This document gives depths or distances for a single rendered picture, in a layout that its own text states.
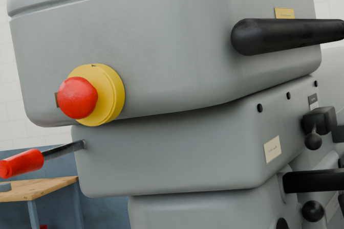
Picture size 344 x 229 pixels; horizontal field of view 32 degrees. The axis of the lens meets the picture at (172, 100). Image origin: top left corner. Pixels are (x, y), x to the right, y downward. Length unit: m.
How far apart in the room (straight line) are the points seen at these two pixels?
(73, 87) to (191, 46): 0.12
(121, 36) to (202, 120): 0.14
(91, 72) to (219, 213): 0.24
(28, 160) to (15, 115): 5.87
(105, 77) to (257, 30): 0.15
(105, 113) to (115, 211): 5.45
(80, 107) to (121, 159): 0.17
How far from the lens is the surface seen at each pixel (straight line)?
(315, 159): 0.92
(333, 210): 0.95
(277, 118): 0.72
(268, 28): 0.58
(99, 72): 0.58
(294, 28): 0.67
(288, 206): 0.82
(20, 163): 0.64
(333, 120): 0.85
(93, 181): 0.74
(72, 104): 0.56
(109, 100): 0.58
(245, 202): 0.72
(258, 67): 0.65
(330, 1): 5.02
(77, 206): 6.08
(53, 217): 6.47
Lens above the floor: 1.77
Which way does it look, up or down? 3 degrees down
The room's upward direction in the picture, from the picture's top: 9 degrees counter-clockwise
